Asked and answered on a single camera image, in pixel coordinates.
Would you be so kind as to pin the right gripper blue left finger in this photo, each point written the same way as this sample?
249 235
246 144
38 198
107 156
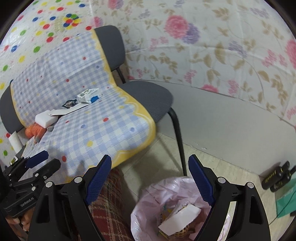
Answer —
62 211

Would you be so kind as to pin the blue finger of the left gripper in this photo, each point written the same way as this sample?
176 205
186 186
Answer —
47 170
37 159

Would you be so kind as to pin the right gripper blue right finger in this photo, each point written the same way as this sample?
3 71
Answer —
249 221

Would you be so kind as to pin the orange knit glove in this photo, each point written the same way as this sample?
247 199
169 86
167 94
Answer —
35 131

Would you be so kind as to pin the white foam sponge block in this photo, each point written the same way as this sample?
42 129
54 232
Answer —
44 119

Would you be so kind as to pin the person's left hand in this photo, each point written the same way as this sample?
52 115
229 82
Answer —
25 220

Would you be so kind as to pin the white paper cup stack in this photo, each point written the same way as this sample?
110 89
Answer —
15 142

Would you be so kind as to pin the green bag on floor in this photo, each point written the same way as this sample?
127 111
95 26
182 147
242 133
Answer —
286 204

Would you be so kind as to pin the plaid red rug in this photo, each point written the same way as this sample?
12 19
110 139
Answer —
107 210

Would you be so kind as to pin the white paper sheet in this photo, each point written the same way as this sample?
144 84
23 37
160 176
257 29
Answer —
60 112

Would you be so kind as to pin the blue checkered plastic cloth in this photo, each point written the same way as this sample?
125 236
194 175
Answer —
116 124

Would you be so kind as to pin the small dark snack wrapper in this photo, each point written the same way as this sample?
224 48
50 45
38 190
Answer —
69 103

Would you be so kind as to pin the white paper in bin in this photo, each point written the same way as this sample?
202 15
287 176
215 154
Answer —
180 220

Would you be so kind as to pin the white green milk carton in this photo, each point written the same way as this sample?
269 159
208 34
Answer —
89 95

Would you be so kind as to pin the grey office chair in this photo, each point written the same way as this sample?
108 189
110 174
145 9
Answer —
156 99

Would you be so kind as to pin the black bottle near wall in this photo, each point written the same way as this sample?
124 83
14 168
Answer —
274 176

